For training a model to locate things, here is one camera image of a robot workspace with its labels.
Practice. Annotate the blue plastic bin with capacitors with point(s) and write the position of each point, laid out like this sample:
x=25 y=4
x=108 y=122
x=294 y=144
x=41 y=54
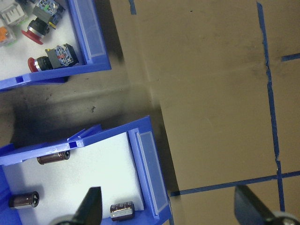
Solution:
x=150 y=168

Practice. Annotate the red mushroom button blue body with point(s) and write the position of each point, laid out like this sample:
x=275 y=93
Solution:
x=58 y=57

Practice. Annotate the red mushroom button clear body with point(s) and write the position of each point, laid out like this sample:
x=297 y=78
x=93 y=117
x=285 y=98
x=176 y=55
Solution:
x=42 y=21

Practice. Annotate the brown cylindrical capacitor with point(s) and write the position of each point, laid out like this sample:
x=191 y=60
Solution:
x=23 y=199
x=122 y=211
x=54 y=157

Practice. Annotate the white foam bin liner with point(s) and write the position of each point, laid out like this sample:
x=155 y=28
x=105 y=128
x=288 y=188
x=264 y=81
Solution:
x=93 y=168
x=14 y=58

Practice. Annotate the blue plastic bin with buttons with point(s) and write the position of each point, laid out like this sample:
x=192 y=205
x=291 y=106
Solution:
x=93 y=35

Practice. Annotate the white contact block orange clip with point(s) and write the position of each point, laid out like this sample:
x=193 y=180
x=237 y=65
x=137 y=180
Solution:
x=5 y=35

